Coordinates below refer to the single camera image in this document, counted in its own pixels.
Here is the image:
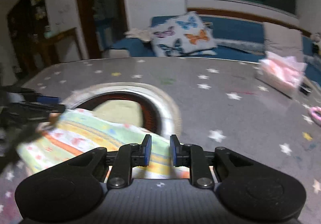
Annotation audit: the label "dark wooden cabinet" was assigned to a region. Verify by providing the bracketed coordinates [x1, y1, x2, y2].
[6, 0, 83, 74]

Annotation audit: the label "pastel striped garment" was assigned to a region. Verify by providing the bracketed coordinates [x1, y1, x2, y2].
[18, 108, 191, 180]

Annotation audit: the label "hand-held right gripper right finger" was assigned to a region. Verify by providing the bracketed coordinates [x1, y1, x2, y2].
[170, 134, 254, 188]

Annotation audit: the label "grey sofa cushion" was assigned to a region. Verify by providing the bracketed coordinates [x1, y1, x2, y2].
[263, 22, 304, 57]

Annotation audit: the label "butterfly print pillow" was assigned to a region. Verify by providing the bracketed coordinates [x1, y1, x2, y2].
[150, 11, 218, 57]

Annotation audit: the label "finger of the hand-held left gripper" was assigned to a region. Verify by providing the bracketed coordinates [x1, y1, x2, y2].
[10, 91, 67, 117]
[15, 113, 62, 144]

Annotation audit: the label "small black object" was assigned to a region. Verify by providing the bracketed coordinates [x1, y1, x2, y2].
[299, 83, 313, 95]

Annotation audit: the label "blue sofa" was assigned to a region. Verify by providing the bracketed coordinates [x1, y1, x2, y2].
[108, 14, 321, 81]

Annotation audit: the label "pink ring-handled scissors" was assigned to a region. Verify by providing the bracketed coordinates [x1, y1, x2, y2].
[309, 106, 321, 128]

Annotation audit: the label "grey star-print tablecloth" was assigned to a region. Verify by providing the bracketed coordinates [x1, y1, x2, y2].
[0, 56, 321, 224]

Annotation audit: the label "white crumpled cloth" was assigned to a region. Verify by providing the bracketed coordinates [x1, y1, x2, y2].
[124, 28, 154, 43]

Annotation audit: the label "pink tissue pack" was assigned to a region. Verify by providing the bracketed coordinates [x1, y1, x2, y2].
[255, 51, 308, 99]

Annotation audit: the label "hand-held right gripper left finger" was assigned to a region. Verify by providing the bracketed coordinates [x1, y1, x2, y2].
[63, 134, 152, 189]

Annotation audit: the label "wooden door frame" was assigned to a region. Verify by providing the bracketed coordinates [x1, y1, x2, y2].
[72, 0, 129, 60]

